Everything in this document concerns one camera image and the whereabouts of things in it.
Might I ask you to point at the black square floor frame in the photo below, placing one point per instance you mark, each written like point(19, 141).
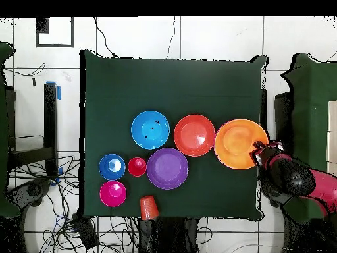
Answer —
point(42, 26)

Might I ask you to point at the small dark blue bowl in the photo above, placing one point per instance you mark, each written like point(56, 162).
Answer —
point(105, 168)

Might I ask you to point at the purple bowl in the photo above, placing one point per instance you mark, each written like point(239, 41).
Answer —
point(167, 168)

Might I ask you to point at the small pink bowl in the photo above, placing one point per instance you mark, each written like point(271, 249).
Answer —
point(108, 197)

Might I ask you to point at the dark green table cloth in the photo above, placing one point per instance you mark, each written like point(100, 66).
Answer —
point(171, 87)

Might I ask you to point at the large orange bowl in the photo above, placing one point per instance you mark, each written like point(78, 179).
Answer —
point(234, 145)

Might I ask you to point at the black power adapter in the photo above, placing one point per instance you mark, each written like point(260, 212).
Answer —
point(85, 233)

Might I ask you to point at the black stand post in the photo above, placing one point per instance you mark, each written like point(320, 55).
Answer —
point(50, 118)

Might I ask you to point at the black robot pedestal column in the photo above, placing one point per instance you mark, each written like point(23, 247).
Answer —
point(171, 234)

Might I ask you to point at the green cloth neighbouring table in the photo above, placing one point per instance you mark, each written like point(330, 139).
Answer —
point(308, 105)
point(4, 131)

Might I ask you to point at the orange cup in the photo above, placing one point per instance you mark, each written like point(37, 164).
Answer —
point(149, 208)

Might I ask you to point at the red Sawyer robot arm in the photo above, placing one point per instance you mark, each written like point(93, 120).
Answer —
point(295, 176)

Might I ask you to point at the white box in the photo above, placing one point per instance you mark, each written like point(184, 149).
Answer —
point(332, 168)
point(332, 147)
point(332, 116)

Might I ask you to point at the red cup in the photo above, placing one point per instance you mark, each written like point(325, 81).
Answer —
point(137, 168)

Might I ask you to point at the red-orange bowl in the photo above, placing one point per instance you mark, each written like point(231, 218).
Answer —
point(194, 135)

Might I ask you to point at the light blue bowl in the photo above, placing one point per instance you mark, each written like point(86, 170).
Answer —
point(150, 131)

